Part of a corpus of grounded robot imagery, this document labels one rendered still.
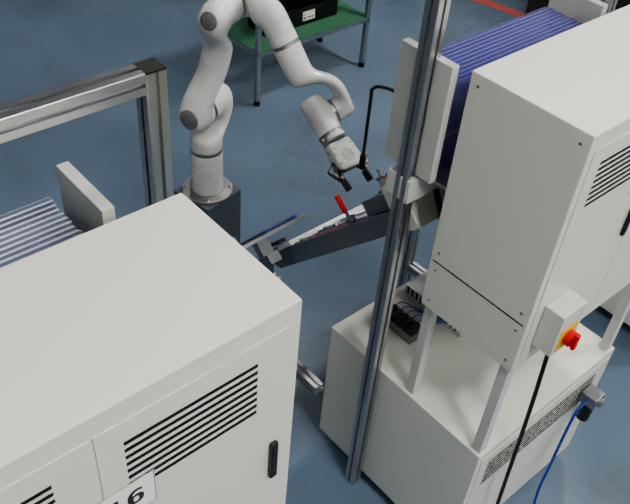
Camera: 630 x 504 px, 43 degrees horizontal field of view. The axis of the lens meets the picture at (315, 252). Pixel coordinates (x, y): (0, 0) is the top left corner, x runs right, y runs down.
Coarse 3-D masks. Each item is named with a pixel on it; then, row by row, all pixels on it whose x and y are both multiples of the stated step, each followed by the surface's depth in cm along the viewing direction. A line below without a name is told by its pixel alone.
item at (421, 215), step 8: (384, 192) 217; (432, 192) 216; (440, 192) 218; (416, 200) 213; (424, 200) 215; (432, 200) 216; (416, 208) 213; (424, 208) 214; (432, 208) 216; (416, 216) 212; (424, 216) 214; (432, 216) 215; (408, 224) 214; (416, 224) 212; (424, 224) 213
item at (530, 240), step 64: (512, 64) 176; (576, 64) 178; (512, 128) 171; (576, 128) 159; (448, 192) 194; (512, 192) 178; (576, 192) 165; (448, 256) 204; (512, 256) 186; (576, 256) 187; (448, 320) 215; (512, 320) 195; (576, 320) 196; (576, 384) 256; (512, 448) 247
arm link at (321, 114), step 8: (312, 96) 254; (320, 96) 255; (304, 104) 255; (312, 104) 254; (320, 104) 254; (328, 104) 255; (304, 112) 256; (312, 112) 254; (320, 112) 253; (328, 112) 254; (336, 112) 254; (312, 120) 255; (320, 120) 253; (328, 120) 253; (336, 120) 255; (312, 128) 257; (320, 128) 254; (328, 128) 253; (320, 136) 255
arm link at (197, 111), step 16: (224, 0) 243; (240, 0) 248; (208, 16) 241; (224, 16) 242; (240, 16) 250; (208, 32) 244; (224, 32) 245; (208, 48) 255; (224, 48) 253; (208, 64) 259; (224, 64) 260; (192, 80) 266; (208, 80) 263; (192, 96) 266; (208, 96) 265; (192, 112) 267; (208, 112) 268; (192, 128) 271
